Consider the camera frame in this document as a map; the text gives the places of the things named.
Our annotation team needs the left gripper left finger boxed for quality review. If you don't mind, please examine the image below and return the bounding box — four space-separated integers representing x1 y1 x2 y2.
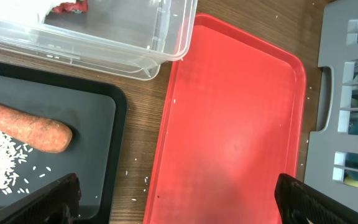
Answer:
0 173 81 224

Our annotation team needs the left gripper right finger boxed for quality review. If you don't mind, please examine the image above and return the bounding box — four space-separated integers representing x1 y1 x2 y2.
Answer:
275 173 358 224

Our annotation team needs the orange carrot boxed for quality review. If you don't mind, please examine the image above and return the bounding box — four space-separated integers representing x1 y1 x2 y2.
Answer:
0 104 73 153

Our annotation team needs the white napkin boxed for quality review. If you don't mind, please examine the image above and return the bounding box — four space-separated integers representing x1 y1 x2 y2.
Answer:
0 0 65 23

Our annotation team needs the red wrapper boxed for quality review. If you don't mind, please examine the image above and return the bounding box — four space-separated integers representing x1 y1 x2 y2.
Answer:
52 0 88 14

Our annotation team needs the grey dishwasher rack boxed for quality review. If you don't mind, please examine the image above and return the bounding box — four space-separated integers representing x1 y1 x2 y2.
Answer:
305 0 358 212

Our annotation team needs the black waste tray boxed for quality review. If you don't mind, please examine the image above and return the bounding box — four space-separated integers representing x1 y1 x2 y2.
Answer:
0 63 127 223

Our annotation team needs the red serving tray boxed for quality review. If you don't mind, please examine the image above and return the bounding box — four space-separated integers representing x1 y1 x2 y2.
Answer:
144 14 306 224

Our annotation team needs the clear plastic bin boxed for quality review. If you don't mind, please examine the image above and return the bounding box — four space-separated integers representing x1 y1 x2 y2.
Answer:
0 0 198 80

